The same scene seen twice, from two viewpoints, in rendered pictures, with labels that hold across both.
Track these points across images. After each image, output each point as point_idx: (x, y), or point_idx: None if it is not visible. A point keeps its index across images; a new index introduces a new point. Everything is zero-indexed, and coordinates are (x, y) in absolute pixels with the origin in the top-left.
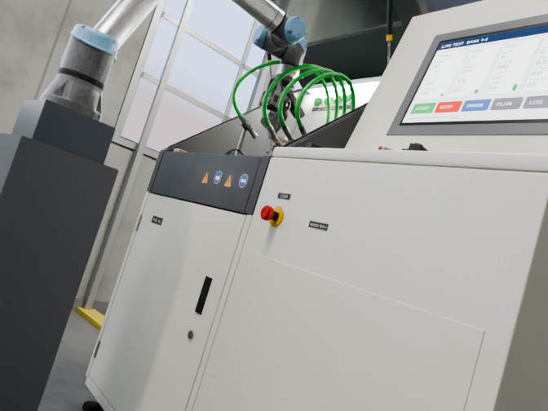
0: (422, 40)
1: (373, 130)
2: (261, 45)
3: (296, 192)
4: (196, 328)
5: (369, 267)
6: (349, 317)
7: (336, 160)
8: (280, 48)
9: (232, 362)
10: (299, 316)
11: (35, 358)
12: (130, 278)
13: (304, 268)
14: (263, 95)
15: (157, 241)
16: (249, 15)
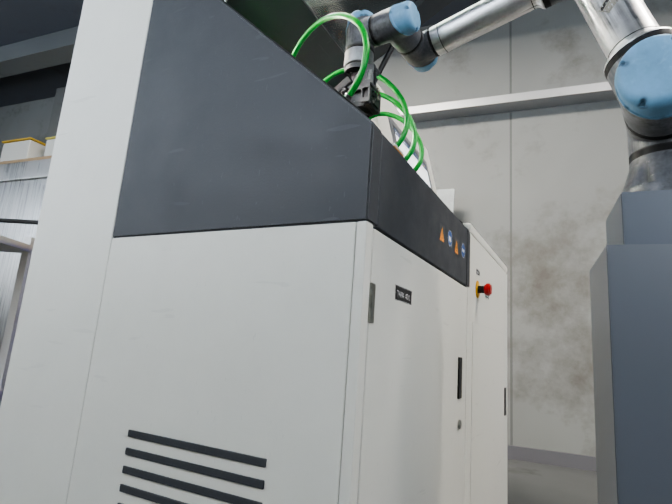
0: (383, 110)
1: None
2: (408, 34)
3: (480, 269)
4: (459, 414)
5: (495, 318)
6: (495, 347)
7: (485, 249)
8: (401, 51)
9: (476, 415)
10: (488, 357)
11: None
12: (383, 430)
13: (486, 326)
14: (368, 86)
15: (412, 334)
16: (467, 35)
